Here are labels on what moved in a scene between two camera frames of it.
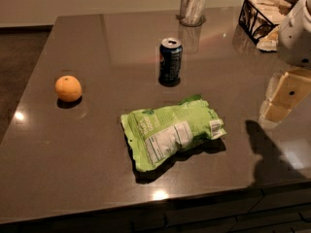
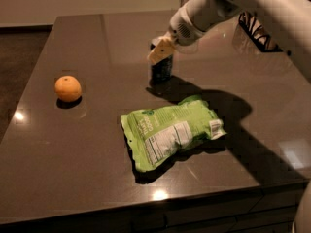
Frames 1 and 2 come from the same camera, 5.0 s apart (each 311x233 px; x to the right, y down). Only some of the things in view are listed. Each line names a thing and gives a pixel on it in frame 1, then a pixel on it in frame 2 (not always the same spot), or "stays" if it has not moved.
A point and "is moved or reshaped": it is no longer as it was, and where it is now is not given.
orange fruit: (68, 88) stays
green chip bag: (157, 133) stays
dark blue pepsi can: (170, 60) is moved or reshaped
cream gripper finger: (291, 87) -> (184, 31)
